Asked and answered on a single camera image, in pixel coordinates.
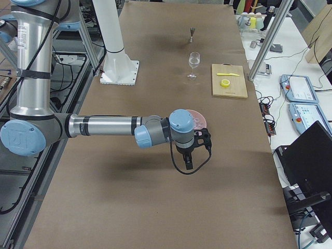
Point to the black laptop monitor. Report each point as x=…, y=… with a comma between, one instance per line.
x=307, y=161

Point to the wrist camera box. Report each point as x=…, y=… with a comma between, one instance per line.
x=202, y=138

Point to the bamboo cutting board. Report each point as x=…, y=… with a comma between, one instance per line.
x=237, y=88

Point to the clear wine glass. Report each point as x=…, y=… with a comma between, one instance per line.
x=194, y=61

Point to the lower teach pendant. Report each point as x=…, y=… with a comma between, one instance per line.
x=304, y=115

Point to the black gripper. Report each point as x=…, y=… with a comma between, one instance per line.
x=184, y=151

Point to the aluminium frame post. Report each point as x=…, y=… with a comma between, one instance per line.
x=271, y=34

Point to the upper teach pendant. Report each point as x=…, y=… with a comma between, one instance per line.
x=298, y=89

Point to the pink bowl of ice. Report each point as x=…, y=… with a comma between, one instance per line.
x=198, y=119

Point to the teach pendant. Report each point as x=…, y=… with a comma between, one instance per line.
x=298, y=89
x=304, y=115

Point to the steel jigger measuring cup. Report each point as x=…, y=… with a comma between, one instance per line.
x=192, y=31

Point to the white pedestal column base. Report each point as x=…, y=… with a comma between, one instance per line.
x=118, y=68

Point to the yellow plastic knife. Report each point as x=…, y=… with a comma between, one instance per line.
x=228, y=74

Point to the wooden board upright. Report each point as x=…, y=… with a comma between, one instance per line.
x=317, y=35

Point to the yellow lemon slice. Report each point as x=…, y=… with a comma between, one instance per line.
x=225, y=83

